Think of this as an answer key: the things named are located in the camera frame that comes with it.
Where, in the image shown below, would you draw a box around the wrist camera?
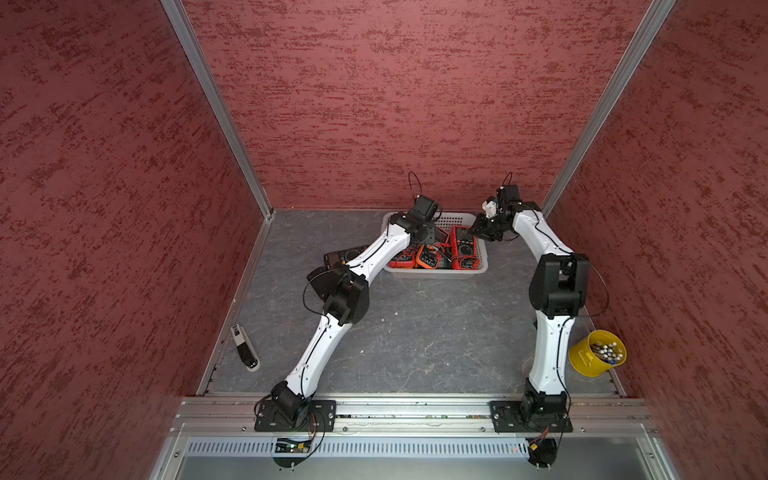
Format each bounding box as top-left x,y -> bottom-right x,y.
482,184 -> 522,221
408,195 -> 439,223

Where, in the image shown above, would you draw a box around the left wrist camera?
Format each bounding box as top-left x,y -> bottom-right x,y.
408,195 -> 439,223

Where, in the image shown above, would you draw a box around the orange multimeter sideways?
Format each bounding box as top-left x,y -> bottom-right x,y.
416,244 -> 449,270

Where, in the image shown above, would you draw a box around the white plastic basket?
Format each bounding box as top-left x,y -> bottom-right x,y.
383,211 -> 488,280

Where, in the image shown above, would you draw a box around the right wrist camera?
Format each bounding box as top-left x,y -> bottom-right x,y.
482,184 -> 522,221

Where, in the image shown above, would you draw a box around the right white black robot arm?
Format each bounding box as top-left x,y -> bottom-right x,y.
471,199 -> 590,424

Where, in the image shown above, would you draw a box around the dark green multimeter top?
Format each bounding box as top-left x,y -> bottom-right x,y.
323,245 -> 367,269

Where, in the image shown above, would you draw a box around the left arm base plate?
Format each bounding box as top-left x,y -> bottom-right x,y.
253,399 -> 337,433

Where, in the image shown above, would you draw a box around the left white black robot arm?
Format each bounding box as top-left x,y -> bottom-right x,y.
270,208 -> 435,429

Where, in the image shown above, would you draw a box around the red multimeter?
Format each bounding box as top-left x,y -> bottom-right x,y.
388,247 -> 418,269

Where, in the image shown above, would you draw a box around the red clamp meter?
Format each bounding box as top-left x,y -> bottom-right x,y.
450,225 -> 479,270

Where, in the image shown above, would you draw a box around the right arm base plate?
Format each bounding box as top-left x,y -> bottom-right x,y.
488,398 -> 573,436

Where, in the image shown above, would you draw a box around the grey white handheld device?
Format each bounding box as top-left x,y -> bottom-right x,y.
231,324 -> 260,372

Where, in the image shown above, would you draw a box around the aluminium front rail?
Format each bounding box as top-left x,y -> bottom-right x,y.
170,393 -> 660,438

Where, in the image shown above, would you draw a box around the yellow cup with batteries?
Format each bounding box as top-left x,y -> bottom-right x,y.
568,330 -> 628,378

